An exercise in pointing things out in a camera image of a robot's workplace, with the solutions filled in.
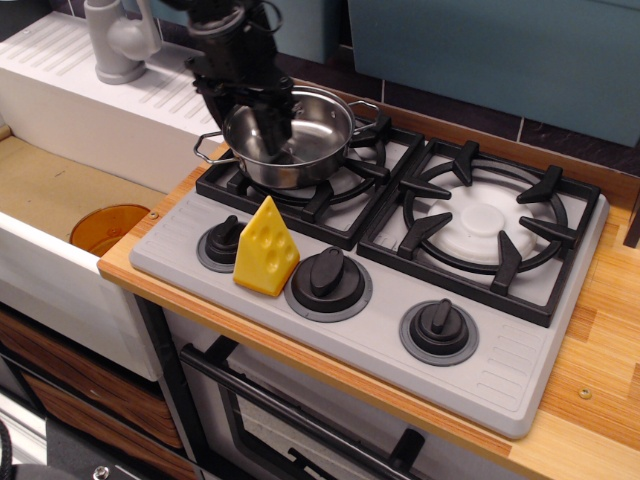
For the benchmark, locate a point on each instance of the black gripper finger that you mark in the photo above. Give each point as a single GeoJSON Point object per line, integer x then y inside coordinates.
{"type": "Point", "coordinates": [274, 129]}
{"type": "Point", "coordinates": [219, 106]}

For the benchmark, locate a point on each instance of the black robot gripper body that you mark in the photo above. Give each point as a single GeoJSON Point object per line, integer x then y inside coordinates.
{"type": "Point", "coordinates": [237, 51]}

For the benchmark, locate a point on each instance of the stainless steel pot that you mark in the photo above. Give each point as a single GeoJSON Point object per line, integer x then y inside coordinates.
{"type": "Point", "coordinates": [323, 128]}

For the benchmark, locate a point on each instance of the yellow toy cheese wedge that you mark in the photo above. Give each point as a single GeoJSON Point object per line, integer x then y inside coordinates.
{"type": "Point", "coordinates": [267, 254]}

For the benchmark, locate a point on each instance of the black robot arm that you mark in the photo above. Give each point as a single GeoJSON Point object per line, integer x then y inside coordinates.
{"type": "Point", "coordinates": [237, 64]}

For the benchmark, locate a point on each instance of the black left stove knob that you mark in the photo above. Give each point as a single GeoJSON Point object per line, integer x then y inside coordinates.
{"type": "Point", "coordinates": [217, 248]}

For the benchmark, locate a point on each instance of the black stove knob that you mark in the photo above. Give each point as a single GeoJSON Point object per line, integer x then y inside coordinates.
{"type": "Point", "coordinates": [217, 248]}
{"type": "Point", "coordinates": [329, 287]}
{"type": "Point", "coordinates": [439, 333]}

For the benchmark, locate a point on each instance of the black middle stove knob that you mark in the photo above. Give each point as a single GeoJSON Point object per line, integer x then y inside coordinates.
{"type": "Point", "coordinates": [329, 287]}

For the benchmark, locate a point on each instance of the grey toy stove top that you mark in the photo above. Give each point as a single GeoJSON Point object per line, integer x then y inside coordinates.
{"type": "Point", "coordinates": [499, 387]}

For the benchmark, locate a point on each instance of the black right stove knob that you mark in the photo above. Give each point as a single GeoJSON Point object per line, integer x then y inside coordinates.
{"type": "Point", "coordinates": [439, 333]}

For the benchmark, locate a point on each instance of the black left burner grate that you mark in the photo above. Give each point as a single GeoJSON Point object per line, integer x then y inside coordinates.
{"type": "Point", "coordinates": [337, 210]}

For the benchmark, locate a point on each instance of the black burner grate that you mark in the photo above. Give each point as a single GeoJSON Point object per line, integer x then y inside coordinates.
{"type": "Point", "coordinates": [337, 210]}
{"type": "Point", "coordinates": [509, 236]}

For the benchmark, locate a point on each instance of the grey toy faucet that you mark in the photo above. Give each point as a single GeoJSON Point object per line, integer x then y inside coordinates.
{"type": "Point", "coordinates": [121, 45]}

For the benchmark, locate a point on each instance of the white toy sink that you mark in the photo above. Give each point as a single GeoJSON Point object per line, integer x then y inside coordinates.
{"type": "Point", "coordinates": [70, 145]}

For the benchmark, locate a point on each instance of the black right burner grate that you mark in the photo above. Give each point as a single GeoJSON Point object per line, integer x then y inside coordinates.
{"type": "Point", "coordinates": [509, 236]}

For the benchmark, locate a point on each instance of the wooden drawer fronts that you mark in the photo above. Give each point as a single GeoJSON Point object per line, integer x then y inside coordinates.
{"type": "Point", "coordinates": [97, 397]}

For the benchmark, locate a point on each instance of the toy oven door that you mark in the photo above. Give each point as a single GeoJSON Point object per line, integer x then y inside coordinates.
{"type": "Point", "coordinates": [213, 364]}

